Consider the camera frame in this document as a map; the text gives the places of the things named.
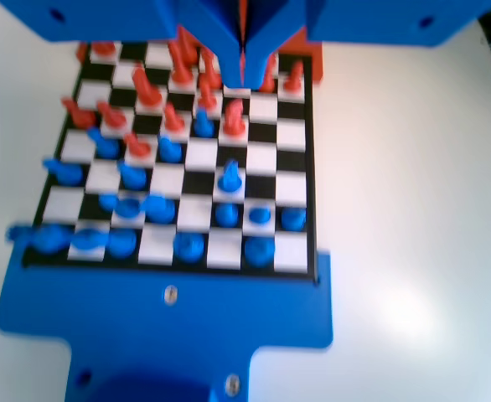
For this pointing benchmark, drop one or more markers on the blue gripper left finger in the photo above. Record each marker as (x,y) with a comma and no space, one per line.
(224,37)

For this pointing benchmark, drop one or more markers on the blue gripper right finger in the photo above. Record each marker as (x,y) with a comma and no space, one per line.
(260,42)

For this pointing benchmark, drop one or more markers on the blue chess pawn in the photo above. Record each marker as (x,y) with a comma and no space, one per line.
(203,125)
(170,150)
(259,214)
(132,175)
(66,171)
(293,218)
(105,145)
(227,214)
(125,208)

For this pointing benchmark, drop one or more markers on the red chess pawn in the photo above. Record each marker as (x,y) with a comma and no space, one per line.
(137,147)
(112,118)
(268,78)
(293,78)
(173,120)
(207,98)

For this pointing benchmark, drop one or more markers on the red chess bishop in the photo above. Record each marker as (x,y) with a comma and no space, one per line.
(80,116)
(210,72)
(182,73)

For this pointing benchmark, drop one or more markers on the red chess king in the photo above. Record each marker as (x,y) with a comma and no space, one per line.
(187,39)

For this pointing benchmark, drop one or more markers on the red chess knight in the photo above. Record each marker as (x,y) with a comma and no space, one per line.
(147,91)
(234,120)

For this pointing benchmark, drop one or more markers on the chessboard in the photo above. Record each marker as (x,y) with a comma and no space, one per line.
(262,138)

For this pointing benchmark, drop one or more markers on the red chess rook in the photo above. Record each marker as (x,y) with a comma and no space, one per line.
(103,47)

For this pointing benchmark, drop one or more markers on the blue chess knight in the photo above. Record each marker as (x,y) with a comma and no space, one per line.
(160,208)
(230,179)

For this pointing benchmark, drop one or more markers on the blue chess king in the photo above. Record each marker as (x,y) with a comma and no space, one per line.
(259,250)

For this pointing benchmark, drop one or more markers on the blue chess bishop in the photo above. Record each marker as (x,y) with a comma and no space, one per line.
(122,243)
(189,247)

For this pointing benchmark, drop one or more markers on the blue chess rook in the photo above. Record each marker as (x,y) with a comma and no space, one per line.
(50,243)

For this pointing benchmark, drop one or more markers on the red board end holder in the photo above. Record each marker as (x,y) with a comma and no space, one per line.
(314,63)

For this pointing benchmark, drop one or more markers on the blue board base plate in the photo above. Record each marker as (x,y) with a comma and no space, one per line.
(145,318)

